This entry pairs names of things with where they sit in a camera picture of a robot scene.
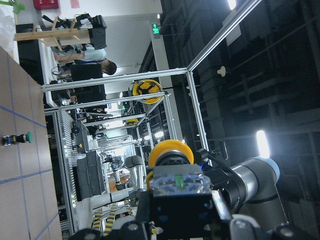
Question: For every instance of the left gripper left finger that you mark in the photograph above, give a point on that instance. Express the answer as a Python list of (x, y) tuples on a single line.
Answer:
[(139, 227)]

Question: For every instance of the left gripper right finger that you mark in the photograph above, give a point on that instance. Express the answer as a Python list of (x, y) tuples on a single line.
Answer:
[(220, 217)]

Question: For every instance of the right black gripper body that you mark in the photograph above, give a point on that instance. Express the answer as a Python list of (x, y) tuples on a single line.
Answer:
[(222, 177)]

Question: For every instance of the yellow push button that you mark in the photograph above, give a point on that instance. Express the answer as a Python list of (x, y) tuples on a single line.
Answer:
[(174, 172)]

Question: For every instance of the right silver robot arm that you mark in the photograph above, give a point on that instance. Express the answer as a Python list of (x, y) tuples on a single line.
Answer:
[(248, 188)]

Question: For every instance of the green push button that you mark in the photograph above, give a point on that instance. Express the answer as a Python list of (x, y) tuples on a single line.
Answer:
[(17, 139)]

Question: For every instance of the yellow hard hat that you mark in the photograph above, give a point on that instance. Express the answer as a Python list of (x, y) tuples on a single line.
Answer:
[(147, 86)]

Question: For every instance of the brown paper table cover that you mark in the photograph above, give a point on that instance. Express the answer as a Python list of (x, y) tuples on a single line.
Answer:
[(28, 204)]

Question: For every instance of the person in blue shirt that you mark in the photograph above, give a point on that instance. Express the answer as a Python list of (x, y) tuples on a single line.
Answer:
[(89, 56)]

